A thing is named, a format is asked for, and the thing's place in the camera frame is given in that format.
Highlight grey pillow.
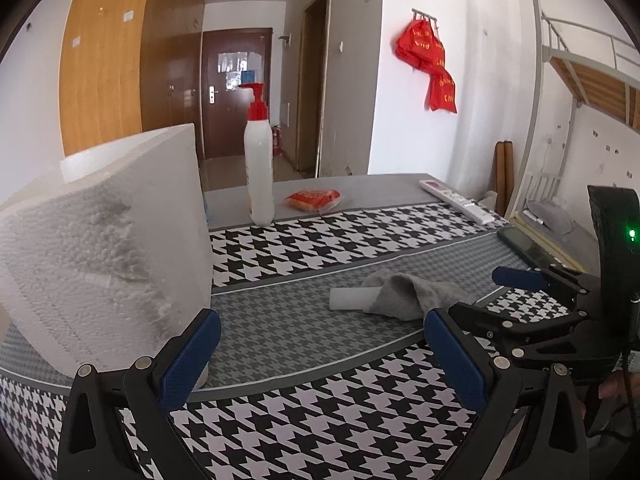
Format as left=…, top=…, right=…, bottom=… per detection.
left=525, top=200, right=576, bottom=241

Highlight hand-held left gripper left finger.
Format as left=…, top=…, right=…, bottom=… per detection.
left=56, top=308, right=222, bottom=480

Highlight white foam box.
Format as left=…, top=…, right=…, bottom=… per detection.
left=0, top=123, right=215, bottom=391

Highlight red snack packet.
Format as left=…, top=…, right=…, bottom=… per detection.
left=284, top=189, right=343, bottom=212

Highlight dark brown door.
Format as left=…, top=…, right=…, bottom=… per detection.
left=200, top=28, right=274, bottom=160

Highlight wooden door frame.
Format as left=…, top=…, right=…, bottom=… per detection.
left=295, top=0, right=333, bottom=178

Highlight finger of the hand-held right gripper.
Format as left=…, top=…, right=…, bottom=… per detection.
left=492, top=266, right=601, bottom=313
left=447, top=302, right=586, bottom=362

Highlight person's right hand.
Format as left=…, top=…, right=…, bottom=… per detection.
left=581, top=360, right=640, bottom=436

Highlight white bottle with red pump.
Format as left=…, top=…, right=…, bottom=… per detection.
left=238, top=82, right=276, bottom=227

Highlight red plastic bag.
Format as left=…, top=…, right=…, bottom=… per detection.
left=395, top=17, right=446, bottom=73
left=427, top=67, right=458, bottom=114

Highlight white paper notice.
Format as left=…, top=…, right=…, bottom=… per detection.
left=217, top=51, right=249, bottom=73

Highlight black smartphone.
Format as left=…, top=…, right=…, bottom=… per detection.
left=496, top=226, right=556, bottom=268

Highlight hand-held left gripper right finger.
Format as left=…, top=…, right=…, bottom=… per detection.
left=424, top=308, right=588, bottom=480

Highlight houndstooth tablecloth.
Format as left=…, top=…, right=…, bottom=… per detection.
left=0, top=172, right=601, bottom=480

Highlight white metal bunk bed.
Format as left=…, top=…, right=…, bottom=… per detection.
left=505, top=0, right=640, bottom=271

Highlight grey cloth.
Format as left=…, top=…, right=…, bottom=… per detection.
left=361, top=267, right=468, bottom=322

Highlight wooden planks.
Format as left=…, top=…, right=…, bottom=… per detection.
left=494, top=141, right=515, bottom=216

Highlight wooden wardrobe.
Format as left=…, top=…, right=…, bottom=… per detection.
left=59, top=0, right=206, bottom=161

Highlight white remote control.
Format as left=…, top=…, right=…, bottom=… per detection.
left=419, top=178, right=495, bottom=226

